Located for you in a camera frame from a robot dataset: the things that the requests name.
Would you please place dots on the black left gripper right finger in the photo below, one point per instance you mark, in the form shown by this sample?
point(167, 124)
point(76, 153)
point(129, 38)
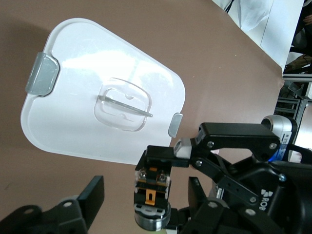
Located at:
point(219, 221)

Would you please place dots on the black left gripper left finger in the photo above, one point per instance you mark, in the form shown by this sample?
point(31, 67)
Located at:
point(73, 214)

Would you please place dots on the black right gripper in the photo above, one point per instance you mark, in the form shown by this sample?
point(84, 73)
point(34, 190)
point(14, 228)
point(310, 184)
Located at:
point(292, 190)

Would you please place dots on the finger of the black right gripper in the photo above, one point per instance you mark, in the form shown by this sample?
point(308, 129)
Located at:
point(234, 135)
point(175, 219)

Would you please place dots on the white storage box grey latches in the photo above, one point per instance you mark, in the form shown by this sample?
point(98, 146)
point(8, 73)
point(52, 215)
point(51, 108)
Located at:
point(85, 73)

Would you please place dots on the white background panel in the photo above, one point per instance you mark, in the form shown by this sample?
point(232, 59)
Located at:
point(256, 19)

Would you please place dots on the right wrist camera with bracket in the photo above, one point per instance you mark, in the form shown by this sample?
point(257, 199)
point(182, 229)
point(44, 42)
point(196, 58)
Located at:
point(278, 124)

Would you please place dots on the grey metal rack frame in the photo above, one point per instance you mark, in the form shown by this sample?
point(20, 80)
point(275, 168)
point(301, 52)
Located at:
point(302, 97)

